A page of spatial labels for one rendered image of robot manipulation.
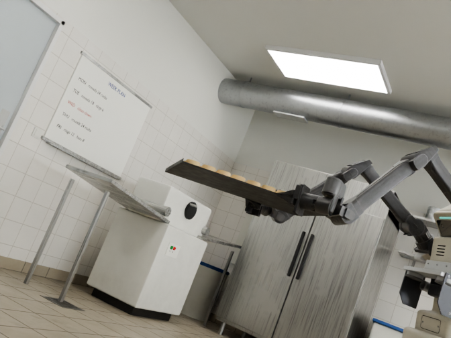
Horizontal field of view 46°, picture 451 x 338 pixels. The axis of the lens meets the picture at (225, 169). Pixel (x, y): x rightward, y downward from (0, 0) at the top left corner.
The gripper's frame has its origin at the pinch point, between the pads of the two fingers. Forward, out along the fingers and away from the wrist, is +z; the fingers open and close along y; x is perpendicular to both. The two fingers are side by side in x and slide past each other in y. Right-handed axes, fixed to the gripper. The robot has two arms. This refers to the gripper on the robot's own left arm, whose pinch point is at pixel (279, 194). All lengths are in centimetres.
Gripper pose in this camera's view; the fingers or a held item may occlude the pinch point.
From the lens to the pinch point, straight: 184.9
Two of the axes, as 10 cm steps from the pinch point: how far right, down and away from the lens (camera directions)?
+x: 4.7, 2.9, 8.3
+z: -8.3, -1.8, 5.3
